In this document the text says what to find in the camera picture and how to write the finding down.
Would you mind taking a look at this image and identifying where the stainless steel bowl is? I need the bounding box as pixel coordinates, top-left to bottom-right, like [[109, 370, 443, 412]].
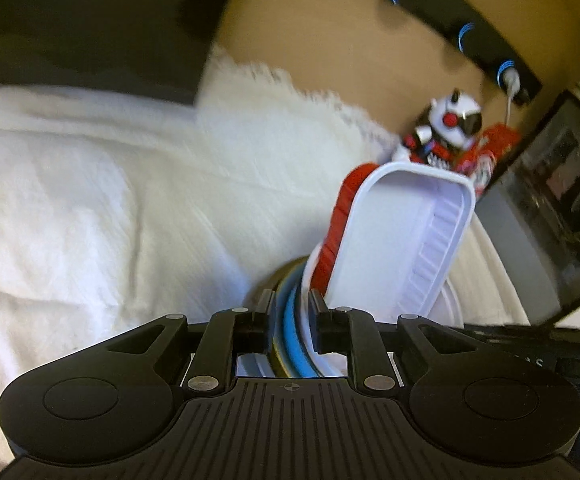
[[238, 256, 307, 378]]

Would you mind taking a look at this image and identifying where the blue ceramic bowl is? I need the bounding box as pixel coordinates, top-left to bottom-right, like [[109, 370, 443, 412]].
[[284, 258, 321, 378]]

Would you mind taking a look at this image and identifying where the white paper bowl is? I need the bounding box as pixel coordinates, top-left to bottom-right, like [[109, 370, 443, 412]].
[[299, 244, 464, 377]]

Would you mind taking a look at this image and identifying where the red white rectangular tray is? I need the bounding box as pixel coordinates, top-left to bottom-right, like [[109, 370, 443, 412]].
[[308, 162, 476, 323]]

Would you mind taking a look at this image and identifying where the white yellow-rimmed bowl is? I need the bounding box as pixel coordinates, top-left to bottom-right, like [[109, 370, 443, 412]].
[[269, 258, 306, 378]]

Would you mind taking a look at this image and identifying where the white textured cloth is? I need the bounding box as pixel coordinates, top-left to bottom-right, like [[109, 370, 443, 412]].
[[0, 44, 531, 468]]

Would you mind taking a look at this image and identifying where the microwave oven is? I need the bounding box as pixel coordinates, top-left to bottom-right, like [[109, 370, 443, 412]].
[[476, 91, 580, 324]]

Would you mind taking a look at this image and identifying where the red white robot toy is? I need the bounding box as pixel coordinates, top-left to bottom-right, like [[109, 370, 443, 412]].
[[391, 89, 483, 174]]

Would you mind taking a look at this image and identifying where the red cereal bag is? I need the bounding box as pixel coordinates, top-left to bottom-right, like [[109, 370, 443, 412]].
[[455, 122, 521, 197]]

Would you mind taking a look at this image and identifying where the black power strip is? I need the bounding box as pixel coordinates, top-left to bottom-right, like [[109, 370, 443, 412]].
[[389, 0, 543, 106]]

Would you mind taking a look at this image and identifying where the white plug and cable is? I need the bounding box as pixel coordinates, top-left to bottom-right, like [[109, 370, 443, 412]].
[[500, 66, 522, 129]]

